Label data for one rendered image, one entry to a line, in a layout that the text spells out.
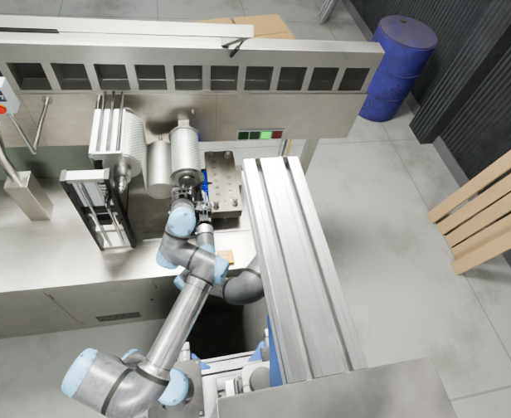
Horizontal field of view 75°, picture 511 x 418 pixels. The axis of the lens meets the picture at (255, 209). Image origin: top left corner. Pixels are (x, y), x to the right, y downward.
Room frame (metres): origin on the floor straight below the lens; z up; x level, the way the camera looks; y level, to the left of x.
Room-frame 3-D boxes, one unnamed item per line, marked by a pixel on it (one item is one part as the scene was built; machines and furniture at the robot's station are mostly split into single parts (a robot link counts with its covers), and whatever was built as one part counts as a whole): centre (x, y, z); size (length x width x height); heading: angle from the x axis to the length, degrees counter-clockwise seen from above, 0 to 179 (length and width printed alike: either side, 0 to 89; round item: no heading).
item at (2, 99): (0.71, 0.85, 1.66); 0.07 x 0.07 x 0.10; 20
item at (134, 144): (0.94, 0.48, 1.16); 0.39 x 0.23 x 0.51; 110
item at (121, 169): (0.76, 0.55, 1.33); 0.06 x 0.06 x 0.06; 20
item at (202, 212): (0.79, 0.23, 1.12); 0.12 x 0.08 x 0.09; 20
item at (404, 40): (3.46, -1.07, 0.45); 0.62 x 0.60 x 0.90; 21
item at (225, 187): (1.08, 0.20, 1.00); 0.40 x 0.16 x 0.06; 20
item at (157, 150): (0.94, 0.47, 1.17); 0.26 x 0.12 x 0.12; 20
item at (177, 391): (0.11, 0.17, 0.98); 0.13 x 0.12 x 0.14; 77
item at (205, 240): (0.64, 0.17, 1.11); 0.11 x 0.08 x 0.09; 20
